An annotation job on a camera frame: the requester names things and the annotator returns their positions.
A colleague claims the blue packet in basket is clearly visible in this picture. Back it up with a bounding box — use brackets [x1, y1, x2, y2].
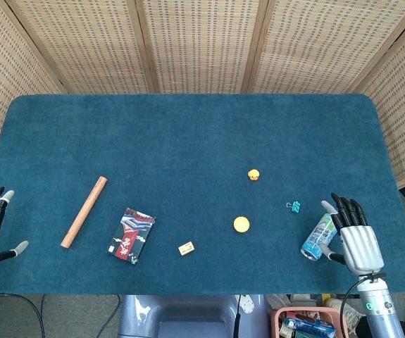
[284, 316, 336, 338]

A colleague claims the black floor cable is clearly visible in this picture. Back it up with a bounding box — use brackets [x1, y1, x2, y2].
[0, 292, 47, 338]

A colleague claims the yellow plastic eggshell half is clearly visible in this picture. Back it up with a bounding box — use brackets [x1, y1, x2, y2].
[232, 215, 251, 234]

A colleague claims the woven rattan folding screen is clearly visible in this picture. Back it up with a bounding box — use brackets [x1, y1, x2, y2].
[0, 0, 405, 190]

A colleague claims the pink plastic basket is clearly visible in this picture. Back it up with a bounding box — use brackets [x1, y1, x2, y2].
[270, 306, 349, 338]

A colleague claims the black red printed box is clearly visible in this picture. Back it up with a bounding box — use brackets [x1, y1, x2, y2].
[107, 207, 156, 265]

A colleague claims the blue white drink can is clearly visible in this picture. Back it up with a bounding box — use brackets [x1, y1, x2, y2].
[300, 213, 338, 261]

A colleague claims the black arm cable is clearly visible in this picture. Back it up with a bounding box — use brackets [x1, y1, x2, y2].
[340, 271, 386, 338]

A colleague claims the blue felt table mat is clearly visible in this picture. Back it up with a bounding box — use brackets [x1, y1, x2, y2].
[0, 92, 405, 296]

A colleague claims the grey blue robot torso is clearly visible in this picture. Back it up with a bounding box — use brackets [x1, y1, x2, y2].
[117, 294, 270, 338]

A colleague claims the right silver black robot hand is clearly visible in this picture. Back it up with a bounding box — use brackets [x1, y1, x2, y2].
[318, 192, 385, 276]

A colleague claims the wooden rolling pin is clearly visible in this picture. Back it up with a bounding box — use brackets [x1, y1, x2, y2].
[60, 175, 108, 249]

